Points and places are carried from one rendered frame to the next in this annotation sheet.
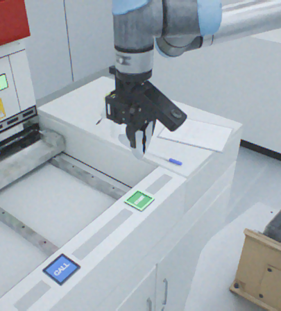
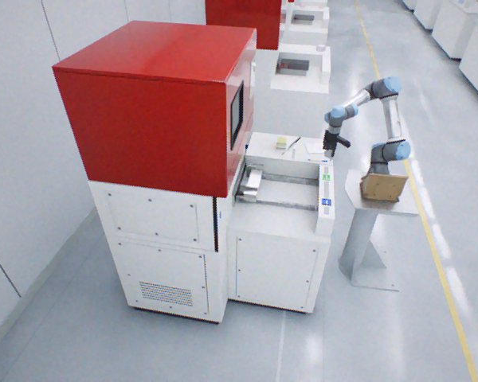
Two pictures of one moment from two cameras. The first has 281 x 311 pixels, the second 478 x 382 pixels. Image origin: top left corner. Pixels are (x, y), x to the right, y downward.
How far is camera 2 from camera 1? 1.72 m
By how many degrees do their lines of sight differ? 22
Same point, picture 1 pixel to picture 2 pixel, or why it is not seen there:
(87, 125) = (276, 157)
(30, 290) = (323, 209)
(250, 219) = (351, 176)
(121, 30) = (337, 121)
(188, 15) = (352, 113)
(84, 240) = (323, 193)
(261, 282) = (374, 189)
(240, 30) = not seen: hidden behind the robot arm
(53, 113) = (255, 155)
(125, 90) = (331, 138)
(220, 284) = (358, 197)
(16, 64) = not seen: hidden behind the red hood
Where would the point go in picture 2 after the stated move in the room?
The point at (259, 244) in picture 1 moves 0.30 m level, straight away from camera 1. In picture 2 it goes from (374, 176) to (361, 151)
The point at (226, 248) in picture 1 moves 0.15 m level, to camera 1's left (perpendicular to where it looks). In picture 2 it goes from (351, 187) to (334, 192)
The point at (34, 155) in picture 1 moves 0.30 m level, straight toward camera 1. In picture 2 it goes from (257, 176) to (291, 195)
